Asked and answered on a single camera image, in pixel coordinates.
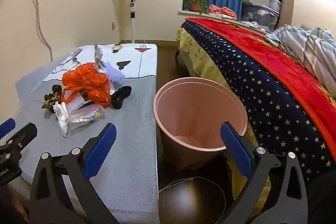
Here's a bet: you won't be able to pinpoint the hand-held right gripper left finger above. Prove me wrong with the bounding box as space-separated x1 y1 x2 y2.
28 123 118 224

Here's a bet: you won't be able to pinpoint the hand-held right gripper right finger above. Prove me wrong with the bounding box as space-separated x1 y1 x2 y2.
220 122 309 224

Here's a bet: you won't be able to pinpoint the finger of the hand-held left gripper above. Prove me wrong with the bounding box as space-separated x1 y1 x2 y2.
0 123 38 153
0 118 16 138

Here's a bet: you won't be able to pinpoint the clear plastic bag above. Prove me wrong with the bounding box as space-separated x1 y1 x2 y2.
69 105 105 131

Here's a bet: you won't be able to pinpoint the white paper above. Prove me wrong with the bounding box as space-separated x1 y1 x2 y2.
52 102 69 138

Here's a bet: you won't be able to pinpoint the leopard print cloth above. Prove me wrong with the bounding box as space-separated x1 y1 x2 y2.
42 84 63 110

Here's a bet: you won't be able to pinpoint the white scrub brush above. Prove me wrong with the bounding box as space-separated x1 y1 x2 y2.
62 88 87 112

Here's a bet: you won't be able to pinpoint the black elastic band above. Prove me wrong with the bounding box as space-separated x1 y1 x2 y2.
110 86 132 110

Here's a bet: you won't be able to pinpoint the orange plastic bag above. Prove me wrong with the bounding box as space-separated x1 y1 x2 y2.
62 63 111 108

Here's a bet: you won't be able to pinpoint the silver foil wrapper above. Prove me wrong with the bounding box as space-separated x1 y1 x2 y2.
94 43 107 73

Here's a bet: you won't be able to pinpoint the grey white printed tablecloth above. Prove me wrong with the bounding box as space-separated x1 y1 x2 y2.
14 43 160 224

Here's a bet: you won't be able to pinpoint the navy starry blanket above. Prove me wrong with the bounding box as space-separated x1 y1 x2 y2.
181 18 336 182

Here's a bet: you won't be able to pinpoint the dark brown round stool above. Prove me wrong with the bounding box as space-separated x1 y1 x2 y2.
157 178 234 224

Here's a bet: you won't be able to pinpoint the red blanket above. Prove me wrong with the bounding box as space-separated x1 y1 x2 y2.
185 17 336 161

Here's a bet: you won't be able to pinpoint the striped duvet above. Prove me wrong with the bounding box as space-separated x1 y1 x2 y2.
265 25 336 98

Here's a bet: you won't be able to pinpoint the white clothes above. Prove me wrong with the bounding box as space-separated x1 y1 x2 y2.
240 20 265 30

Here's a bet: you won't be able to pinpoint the clear storage bin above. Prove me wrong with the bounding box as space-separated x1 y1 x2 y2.
241 2 280 31

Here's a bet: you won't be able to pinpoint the pink cloth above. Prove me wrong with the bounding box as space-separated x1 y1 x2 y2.
208 4 238 20

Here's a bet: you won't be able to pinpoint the potted green plant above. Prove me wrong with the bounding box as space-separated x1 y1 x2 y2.
183 0 209 14

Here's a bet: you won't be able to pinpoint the grey wall cable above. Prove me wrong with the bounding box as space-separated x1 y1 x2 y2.
31 0 54 62

